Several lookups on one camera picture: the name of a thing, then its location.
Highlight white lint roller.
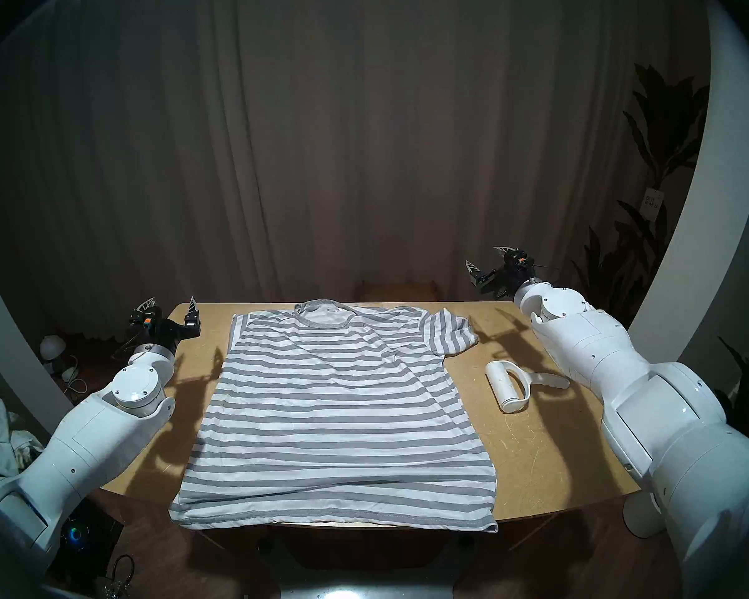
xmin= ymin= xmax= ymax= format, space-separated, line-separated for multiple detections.
xmin=486 ymin=359 xmax=572 ymax=414

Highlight white plant pot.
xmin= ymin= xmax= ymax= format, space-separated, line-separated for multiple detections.
xmin=624 ymin=494 xmax=670 ymax=539

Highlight grey white striped t-shirt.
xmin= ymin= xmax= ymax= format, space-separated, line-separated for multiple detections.
xmin=167 ymin=299 xmax=499 ymax=533

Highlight pile of cloth bags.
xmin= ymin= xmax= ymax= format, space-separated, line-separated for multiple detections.
xmin=0 ymin=392 xmax=46 ymax=480

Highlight beige pleated curtain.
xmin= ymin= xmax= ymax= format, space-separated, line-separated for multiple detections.
xmin=0 ymin=0 xmax=668 ymax=343

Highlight large white mushroom lamp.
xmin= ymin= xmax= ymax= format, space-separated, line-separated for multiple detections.
xmin=40 ymin=335 xmax=67 ymax=371

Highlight tall dark leafy plant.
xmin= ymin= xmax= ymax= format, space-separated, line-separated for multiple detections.
xmin=571 ymin=64 xmax=711 ymax=355

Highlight white curved arch panel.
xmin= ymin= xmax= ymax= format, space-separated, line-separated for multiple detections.
xmin=0 ymin=236 xmax=91 ymax=436
xmin=624 ymin=0 xmax=749 ymax=368

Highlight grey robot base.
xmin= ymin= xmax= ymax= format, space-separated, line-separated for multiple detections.
xmin=281 ymin=579 xmax=459 ymax=599

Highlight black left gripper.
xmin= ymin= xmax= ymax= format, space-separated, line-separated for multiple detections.
xmin=128 ymin=296 xmax=202 ymax=356

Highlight white lamp cable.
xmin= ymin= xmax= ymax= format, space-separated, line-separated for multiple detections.
xmin=66 ymin=354 xmax=97 ymax=411

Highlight wooden chair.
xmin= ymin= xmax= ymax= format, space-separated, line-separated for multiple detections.
xmin=355 ymin=281 xmax=441 ymax=302

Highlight black floor cable coil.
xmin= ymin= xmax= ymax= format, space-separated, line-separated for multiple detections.
xmin=107 ymin=554 xmax=137 ymax=599

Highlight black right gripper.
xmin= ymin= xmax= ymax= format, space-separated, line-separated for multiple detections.
xmin=464 ymin=245 xmax=536 ymax=300

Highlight computer case with RGB fans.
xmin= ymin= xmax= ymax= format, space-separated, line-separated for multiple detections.
xmin=53 ymin=498 xmax=124 ymax=583

